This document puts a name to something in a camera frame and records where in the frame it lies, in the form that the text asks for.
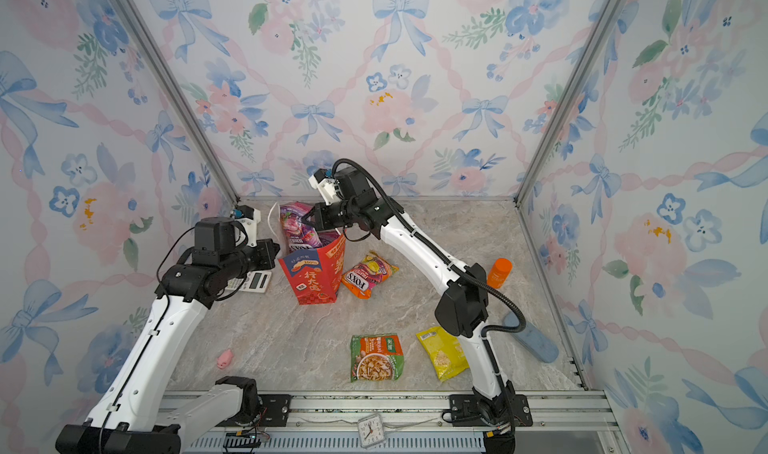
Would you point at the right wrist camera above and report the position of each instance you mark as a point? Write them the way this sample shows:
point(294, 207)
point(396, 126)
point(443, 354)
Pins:
point(326, 185)

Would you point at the green orange noodle packet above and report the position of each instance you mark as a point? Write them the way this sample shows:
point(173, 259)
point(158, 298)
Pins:
point(376, 357)

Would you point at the small white clock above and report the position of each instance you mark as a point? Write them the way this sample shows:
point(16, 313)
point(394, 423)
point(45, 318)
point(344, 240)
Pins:
point(371, 431)

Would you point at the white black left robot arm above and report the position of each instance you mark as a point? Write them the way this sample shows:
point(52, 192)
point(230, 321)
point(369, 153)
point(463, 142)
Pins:
point(126, 419)

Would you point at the blue object at wall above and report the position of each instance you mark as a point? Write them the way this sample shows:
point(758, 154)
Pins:
point(539, 345)

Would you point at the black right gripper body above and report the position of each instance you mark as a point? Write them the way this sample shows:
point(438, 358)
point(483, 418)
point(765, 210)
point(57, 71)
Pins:
point(333, 218)

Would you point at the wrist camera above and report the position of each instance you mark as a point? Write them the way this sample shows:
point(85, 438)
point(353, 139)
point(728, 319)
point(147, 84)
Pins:
point(326, 185)
point(248, 219)

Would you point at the orange Fox's candy bag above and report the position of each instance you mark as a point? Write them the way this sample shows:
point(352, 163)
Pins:
point(370, 272)

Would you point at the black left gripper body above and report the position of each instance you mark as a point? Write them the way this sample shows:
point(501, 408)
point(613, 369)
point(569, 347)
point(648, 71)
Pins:
point(260, 257)

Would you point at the pink toy pig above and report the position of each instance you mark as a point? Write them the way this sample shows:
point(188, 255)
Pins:
point(225, 359)

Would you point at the yellow snack packet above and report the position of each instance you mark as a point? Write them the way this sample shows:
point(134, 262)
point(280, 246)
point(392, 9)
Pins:
point(445, 352)

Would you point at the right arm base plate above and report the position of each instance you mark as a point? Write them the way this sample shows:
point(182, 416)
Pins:
point(473, 410)

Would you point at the purple Fox's candy bag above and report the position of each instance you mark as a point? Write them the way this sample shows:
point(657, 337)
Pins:
point(298, 234)

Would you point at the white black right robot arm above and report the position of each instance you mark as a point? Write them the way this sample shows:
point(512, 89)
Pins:
point(351, 196)

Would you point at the red paper gift bag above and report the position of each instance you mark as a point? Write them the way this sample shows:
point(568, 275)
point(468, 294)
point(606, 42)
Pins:
point(314, 275)

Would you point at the orange plastic bottle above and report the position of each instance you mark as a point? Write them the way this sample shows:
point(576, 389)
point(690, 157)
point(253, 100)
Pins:
point(499, 272)

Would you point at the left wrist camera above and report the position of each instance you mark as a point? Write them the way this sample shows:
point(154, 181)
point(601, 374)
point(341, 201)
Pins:
point(248, 219)

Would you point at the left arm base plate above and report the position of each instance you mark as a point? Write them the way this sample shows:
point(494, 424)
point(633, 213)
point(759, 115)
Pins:
point(270, 407)

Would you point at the white grey calculator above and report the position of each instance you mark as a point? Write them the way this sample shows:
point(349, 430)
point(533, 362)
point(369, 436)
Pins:
point(255, 282)

